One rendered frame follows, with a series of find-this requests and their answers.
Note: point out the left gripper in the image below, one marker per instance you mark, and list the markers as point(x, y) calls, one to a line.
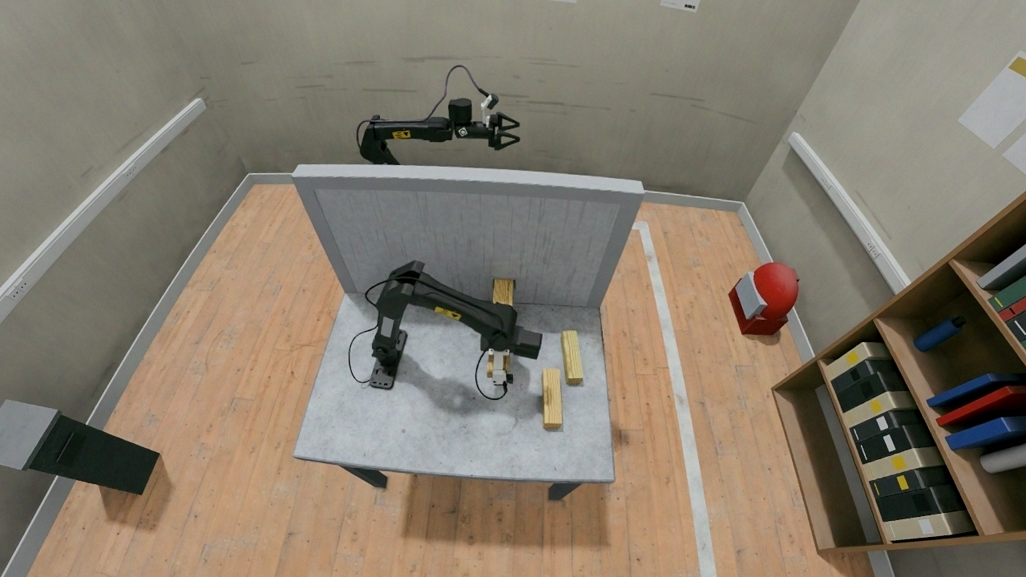
point(479, 130)

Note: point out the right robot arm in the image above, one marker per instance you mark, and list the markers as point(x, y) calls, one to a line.
point(431, 294)

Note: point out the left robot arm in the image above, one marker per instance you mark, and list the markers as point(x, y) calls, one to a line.
point(435, 129)

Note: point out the grey panel wall with small slot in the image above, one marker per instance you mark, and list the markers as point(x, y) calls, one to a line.
point(562, 234)

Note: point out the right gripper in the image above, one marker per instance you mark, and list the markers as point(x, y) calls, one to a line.
point(498, 374)

